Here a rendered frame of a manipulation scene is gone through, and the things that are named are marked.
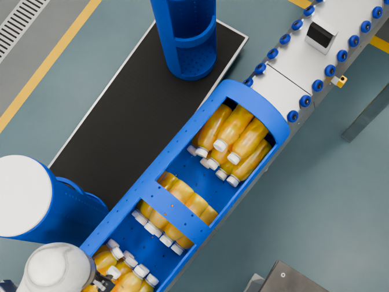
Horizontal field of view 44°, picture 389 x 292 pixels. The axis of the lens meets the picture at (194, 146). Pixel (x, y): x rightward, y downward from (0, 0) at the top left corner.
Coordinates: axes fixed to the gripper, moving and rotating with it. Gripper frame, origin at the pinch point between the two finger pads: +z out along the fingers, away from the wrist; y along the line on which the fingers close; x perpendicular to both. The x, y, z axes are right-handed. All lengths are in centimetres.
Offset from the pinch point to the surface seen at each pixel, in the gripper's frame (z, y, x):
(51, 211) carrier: 32.0, 31.3, 0.0
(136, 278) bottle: 19.3, -7.0, -3.4
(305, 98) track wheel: 32, -11, -87
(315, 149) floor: 129, -25, -108
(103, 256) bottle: 19.6, 5.0, -1.5
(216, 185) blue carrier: 34, -6, -43
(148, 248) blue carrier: 35.8, -1.9, -11.6
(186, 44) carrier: 71, 51, -91
